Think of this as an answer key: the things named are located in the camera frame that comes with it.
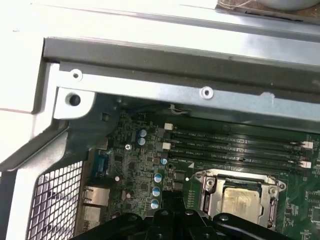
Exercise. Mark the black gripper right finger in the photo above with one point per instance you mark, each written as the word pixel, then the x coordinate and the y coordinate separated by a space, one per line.
pixel 190 225

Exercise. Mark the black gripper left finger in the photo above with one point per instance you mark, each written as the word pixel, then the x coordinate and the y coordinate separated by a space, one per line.
pixel 160 225

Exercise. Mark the metal socket cover frame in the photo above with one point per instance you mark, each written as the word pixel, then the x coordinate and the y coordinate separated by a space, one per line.
pixel 217 200

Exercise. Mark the silver-topped CPU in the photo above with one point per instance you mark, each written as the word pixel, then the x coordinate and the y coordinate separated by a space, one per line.
pixel 241 200

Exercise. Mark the CPU socket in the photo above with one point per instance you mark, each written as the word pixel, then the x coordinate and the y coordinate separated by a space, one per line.
pixel 200 178

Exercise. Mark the black RAM slot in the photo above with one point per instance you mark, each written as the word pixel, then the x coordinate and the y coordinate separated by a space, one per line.
pixel 215 133
pixel 215 152
pixel 215 143
pixel 215 161

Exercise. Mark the blue-top round capacitor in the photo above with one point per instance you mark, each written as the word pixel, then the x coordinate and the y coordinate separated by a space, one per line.
pixel 141 132
pixel 154 203
pixel 156 192
pixel 141 141
pixel 163 160
pixel 158 178

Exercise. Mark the silver port block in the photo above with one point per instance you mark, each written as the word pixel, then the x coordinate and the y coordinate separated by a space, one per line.
pixel 96 196
pixel 92 213

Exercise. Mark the silver board screw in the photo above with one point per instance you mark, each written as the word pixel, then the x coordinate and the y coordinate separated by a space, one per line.
pixel 128 146

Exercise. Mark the blue port connector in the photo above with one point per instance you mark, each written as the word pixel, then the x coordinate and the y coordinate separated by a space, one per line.
pixel 100 162

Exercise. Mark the green motherboard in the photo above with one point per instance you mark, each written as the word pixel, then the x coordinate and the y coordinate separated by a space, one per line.
pixel 297 217

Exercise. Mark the black metal PC case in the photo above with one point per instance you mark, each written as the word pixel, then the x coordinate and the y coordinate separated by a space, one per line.
pixel 160 96

